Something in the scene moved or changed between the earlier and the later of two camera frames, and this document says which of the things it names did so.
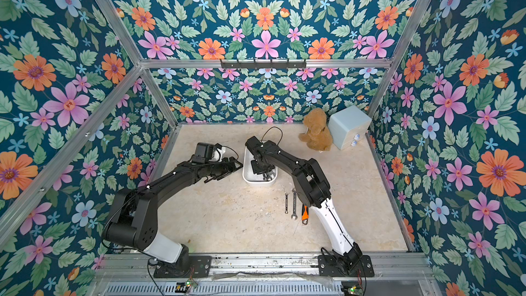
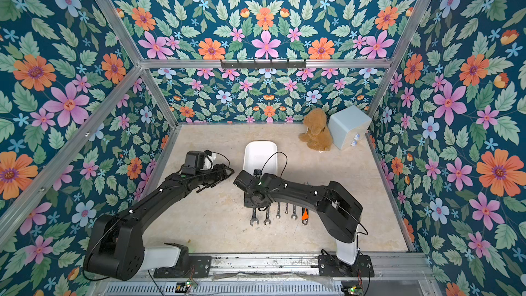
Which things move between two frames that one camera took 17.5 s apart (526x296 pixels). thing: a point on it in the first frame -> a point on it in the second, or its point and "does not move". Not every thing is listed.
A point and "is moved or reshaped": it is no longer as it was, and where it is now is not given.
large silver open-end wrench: [266, 175] is moved or reshaped
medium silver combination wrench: [294, 191] does not move
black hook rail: [263, 64] does not move
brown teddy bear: [317, 136] does not move
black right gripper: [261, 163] -> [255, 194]
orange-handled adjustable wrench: [305, 214] does not move
